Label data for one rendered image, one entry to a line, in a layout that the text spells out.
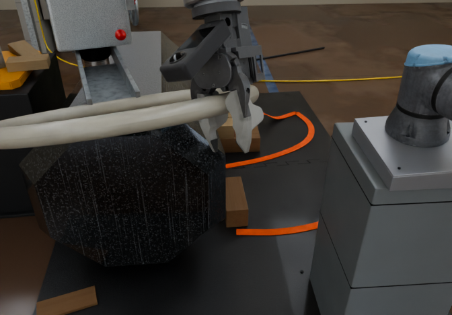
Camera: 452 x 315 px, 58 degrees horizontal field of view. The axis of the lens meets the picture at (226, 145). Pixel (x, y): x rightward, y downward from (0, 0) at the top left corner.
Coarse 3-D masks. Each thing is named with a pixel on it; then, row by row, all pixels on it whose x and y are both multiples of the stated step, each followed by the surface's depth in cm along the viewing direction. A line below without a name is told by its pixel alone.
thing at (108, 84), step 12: (120, 60) 115; (84, 72) 106; (96, 72) 119; (108, 72) 119; (120, 72) 116; (84, 84) 99; (96, 84) 111; (108, 84) 111; (120, 84) 110; (132, 84) 99; (96, 96) 103; (108, 96) 103; (120, 96) 103; (132, 96) 102
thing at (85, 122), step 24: (144, 96) 96; (168, 96) 95; (216, 96) 58; (0, 120) 74; (24, 120) 79; (48, 120) 85; (72, 120) 51; (96, 120) 50; (120, 120) 51; (144, 120) 51; (168, 120) 53; (192, 120) 55; (0, 144) 54; (24, 144) 52; (48, 144) 52
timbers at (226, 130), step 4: (228, 116) 285; (228, 120) 280; (232, 120) 280; (224, 124) 276; (228, 124) 276; (232, 124) 276; (220, 128) 274; (224, 128) 275; (228, 128) 275; (232, 128) 275; (220, 132) 276; (224, 132) 276; (228, 132) 277; (232, 132) 277; (220, 136) 278; (224, 136) 278; (228, 136) 278; (232, 136) 278
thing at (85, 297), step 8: (88, 288) 185; (56, 296) 182; (64, 296) 182; (72, 296) 182; (80, 296) 182; (88, 296) 182; (96, 296) 182; (40, 304) 178; (48, 304) 178; (56, 304) 178; (64, 304) 178; (72, 304) 178; (80, 304) 178; (88, 304) 178; (96, 304) 180; (40, 312) 175; (48, 312) 175; (56, 312) 175; (64, 312) 175
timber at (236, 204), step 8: (240, 176) 241; (232, 184) 234; (240, 184) 234; (232, 192) 228; (240, 192) 228; (232, 200) 222; (240, 200) 222; (232, 208) 217; (240, 208) 217; (232, 216) 217; (240, 216) 218; (232, 224) 220; (240, 224) 221
